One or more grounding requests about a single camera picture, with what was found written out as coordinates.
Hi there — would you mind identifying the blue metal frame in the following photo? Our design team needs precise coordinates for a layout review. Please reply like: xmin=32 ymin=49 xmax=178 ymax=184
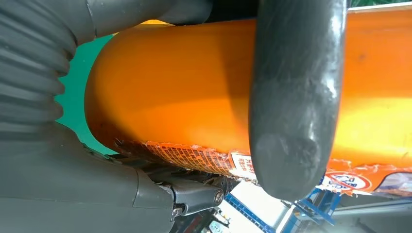
xmin=224 ymin=188 xmax=343 ymax=233

